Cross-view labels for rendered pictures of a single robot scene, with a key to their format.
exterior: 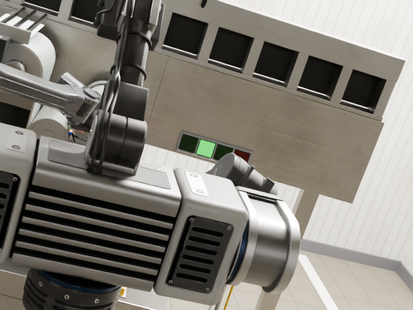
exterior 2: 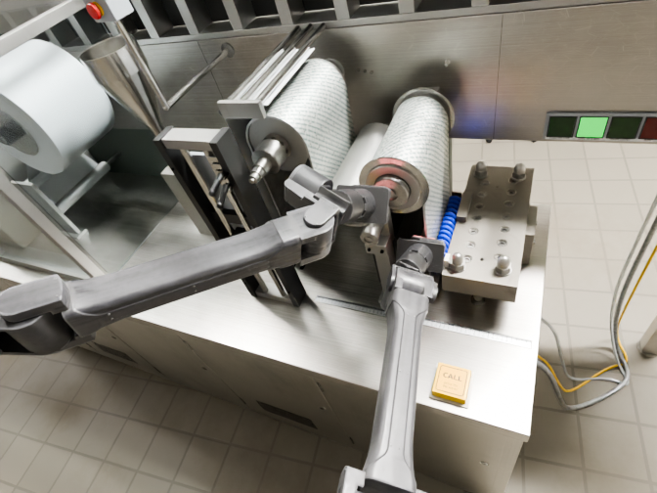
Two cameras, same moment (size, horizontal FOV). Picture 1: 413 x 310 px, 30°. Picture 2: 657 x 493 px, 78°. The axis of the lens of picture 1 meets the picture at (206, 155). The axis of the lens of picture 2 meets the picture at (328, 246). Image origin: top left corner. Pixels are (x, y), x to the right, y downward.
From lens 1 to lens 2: 149 cm
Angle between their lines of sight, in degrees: 47
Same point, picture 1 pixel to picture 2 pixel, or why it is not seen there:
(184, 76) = (536, 35)
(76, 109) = (295, 255)
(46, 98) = (224, 279)
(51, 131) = not seen: hidden behind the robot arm
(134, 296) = (482, 400)
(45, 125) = not seen: hidden behind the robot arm
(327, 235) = not seen: outside the picture
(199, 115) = (573, 84)
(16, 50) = (264, 122)
